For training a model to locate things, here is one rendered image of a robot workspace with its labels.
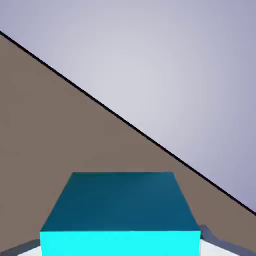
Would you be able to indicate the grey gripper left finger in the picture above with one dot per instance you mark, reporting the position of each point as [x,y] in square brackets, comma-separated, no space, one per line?
[26,250]

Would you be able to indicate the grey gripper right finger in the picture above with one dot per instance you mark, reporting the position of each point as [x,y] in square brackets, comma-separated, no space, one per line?
[216,247]

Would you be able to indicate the small cyan cube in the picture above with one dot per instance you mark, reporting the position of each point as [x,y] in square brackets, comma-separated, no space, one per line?
[122,210]

